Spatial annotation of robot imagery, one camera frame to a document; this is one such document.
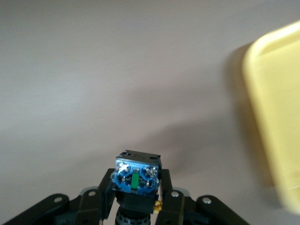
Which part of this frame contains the yellow plastic tray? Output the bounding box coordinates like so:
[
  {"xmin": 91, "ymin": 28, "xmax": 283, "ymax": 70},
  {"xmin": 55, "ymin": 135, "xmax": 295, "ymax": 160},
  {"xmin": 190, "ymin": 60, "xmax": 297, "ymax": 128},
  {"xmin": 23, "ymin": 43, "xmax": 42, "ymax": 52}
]
[{"xmin": 242, "ymin": 20, "xmax": 300, "ymax": 214}]

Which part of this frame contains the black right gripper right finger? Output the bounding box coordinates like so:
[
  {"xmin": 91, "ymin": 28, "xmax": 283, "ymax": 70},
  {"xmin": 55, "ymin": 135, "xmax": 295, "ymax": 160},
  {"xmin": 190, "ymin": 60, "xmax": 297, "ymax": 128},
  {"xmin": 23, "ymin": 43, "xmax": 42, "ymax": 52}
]
[{"xmin": 155, "ymin": 168, "xmax": 250, "ymax": 225}]

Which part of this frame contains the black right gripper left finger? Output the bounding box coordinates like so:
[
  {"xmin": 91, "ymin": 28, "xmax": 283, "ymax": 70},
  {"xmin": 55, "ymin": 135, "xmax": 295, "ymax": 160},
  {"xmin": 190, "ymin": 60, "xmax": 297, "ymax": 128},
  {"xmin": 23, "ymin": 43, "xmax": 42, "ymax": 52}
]
[{"xmin": 0, "ymin": 167, "xmax": 117, "ymax": 225}]

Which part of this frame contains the yellow push button blue base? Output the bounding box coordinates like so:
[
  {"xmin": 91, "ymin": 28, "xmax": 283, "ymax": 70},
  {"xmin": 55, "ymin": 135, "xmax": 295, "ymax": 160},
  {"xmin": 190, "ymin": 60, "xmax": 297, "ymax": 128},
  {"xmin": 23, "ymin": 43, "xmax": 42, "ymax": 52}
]
[{"xmin": 110, "ymin": 148, "xmax": 165, "ymax": 225}]

